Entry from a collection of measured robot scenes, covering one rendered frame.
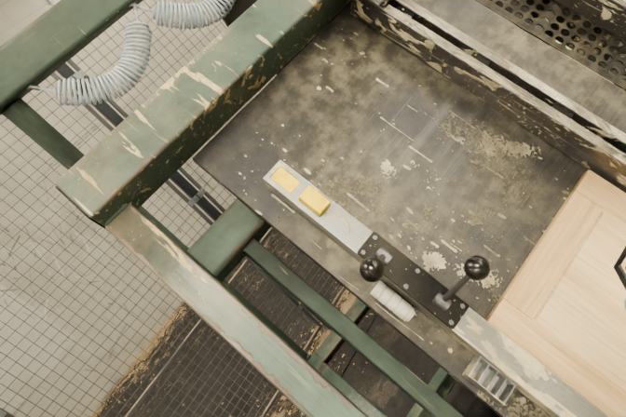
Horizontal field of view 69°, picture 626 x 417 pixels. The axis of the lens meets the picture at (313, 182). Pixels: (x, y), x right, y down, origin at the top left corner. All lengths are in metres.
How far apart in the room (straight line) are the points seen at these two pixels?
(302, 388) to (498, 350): 0.32
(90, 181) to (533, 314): 0.79
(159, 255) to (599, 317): 0.76
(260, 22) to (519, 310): 0.71
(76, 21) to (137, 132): 0.48
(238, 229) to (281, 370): 0.28
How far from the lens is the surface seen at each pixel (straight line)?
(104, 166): 0.86
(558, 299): 0.92
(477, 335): 0.83
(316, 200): 0.81
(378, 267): 0.68
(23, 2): 5.66
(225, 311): 0.79
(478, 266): 0.72
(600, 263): 0.97
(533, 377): 0.86
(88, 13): 1.29
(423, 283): 0.80
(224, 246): 0.90
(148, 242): 0.84
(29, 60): 1.27
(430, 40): 0.99
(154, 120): 0.87
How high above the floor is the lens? 1.91
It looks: 21 degrees down
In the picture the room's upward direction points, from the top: 42 degrees counter-clockwise
